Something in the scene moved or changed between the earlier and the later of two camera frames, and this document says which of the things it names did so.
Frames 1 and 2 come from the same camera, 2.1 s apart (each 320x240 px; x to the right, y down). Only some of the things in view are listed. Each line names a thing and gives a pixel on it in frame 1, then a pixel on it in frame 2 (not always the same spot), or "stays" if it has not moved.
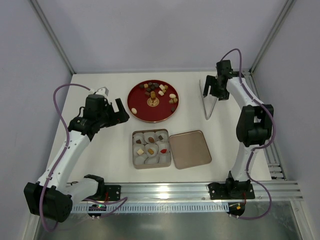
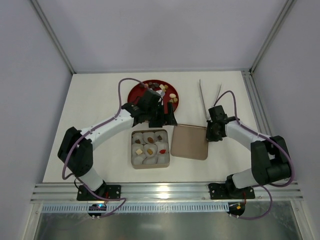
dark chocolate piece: (150, 151) stays
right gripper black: (216, 88) to (212, 133)
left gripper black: (114, 114) to (161, 120)
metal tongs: (203, 99) stays
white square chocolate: (140, 152) stays
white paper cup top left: (137, 136) stays
